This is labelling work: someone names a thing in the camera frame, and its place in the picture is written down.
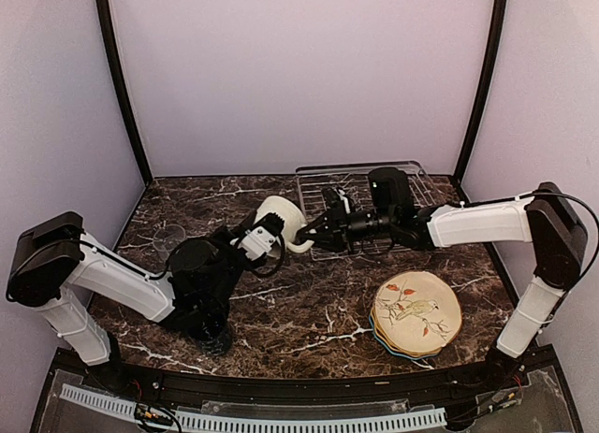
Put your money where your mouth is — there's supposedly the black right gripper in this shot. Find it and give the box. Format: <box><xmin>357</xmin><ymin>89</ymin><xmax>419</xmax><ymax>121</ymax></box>
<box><xmin>298</xmin><ymin>200</ymin><xmax>396</xmax><ymax>255</ymax></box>

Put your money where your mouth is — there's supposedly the cream ceramic mug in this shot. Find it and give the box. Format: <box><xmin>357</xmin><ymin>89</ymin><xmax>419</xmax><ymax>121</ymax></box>
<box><xmin>255</xmin><ymin>195</ymin><xmax>314</xmax><ymax>254</ymax></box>

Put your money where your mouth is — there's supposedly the clear drinking glass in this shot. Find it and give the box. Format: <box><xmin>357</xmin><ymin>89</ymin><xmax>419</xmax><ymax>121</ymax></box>
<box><xmin>152</xmin><ymin>224</ymin><xmax>186</xmax><ymax>260</ymax></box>

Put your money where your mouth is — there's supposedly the dark blue ceramic mug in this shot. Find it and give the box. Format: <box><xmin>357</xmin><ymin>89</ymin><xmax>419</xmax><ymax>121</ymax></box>
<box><xmin>196</xmin><ymin>325</ymin><xmax>233</xmax><ymax>356</ymax></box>

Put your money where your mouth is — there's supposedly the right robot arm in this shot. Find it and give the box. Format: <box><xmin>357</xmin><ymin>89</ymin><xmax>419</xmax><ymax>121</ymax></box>
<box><xmin>296</xmin><ymin>166</ymin><xmax>593</xmax><ymax>390</ymax></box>

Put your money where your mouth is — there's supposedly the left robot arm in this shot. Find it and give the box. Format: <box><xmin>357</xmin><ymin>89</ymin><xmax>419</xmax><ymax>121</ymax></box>
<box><xmin>6</xmin><ymin>211</ymin><xmax>285</xmax><ymax>392</ymax></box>

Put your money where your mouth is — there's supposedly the blue plate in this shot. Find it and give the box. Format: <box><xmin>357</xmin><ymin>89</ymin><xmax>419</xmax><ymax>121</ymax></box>
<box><xmin>368</xmin><ymin>310</ymin><xmax>444</xmax><ymax>360</ymax></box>

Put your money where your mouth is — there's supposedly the cream bird pattern plate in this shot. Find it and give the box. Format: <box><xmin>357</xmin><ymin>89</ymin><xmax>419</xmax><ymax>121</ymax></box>
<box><xmin>369</xmin><ymin>271</ymin><xmax>462</xmax><ymax>359</ymax></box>

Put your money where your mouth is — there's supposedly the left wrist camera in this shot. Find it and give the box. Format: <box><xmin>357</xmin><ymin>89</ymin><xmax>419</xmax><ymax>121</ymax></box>
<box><xmin>238</xmin><ymin>226</ymin><xmax>282</xmax><ymax>262</ymax></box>

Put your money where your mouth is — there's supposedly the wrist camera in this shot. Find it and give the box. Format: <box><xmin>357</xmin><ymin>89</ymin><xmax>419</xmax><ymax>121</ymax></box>
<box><xmin>321</xmin><ymin>187</ymin><xmax>355</xmax><ymax>214</ymax></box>
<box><xmin>238</xmin><ymin>226</ymin><xmax>282</xmax><ymax>262</ymax></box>

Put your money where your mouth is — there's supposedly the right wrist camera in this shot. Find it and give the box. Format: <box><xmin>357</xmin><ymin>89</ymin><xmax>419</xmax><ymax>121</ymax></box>
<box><xmin>321</xmin><ymin>187</ymin><xmax>355</xmax><ymax>214</ymax></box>

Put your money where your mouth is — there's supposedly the metal wire dish rack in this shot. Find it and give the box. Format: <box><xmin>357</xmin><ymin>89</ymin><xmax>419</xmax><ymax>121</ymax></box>
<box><xmin>294</xmin><ymin>159</ymin><xmax>459</xmax><ymax>263</ymax></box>

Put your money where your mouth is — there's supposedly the white slotted cable duct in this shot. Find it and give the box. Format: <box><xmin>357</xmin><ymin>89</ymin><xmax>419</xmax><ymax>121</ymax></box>
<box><xmin>60</xmin><ymin>382</ymin><xmax>448</xmax><ymax>433</ymax></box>

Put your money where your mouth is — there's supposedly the black front rail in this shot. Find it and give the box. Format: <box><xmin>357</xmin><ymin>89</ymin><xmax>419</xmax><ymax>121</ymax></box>
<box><xmin>46</xmin><ymin>348</ymin><xmax>558</xmax><ymax>418</ymax></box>

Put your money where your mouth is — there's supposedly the left black frame post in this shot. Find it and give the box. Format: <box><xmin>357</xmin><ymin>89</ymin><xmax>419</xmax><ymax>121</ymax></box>
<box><xmin>95</xmin><ymin>0</ymin><xmax>153</xmax><ymax>186</ymax></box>

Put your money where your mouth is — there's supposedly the black frame post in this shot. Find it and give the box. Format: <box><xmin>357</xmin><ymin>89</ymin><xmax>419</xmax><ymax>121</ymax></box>
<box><xmin>95</xmin><ymin>0</ymin><xmax>153</xmax><ymax>186</ymax></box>
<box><xmin>453</xmin><ymin>0</ymin><xmax>507</xmax><ymax>185</ymax></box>

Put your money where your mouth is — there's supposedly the right black frame post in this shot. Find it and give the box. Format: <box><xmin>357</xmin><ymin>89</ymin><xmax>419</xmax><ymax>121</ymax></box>
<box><xmin>453</xmin><ymin>0</ymin><xmax>507</xmax><ymax>185</ymax></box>

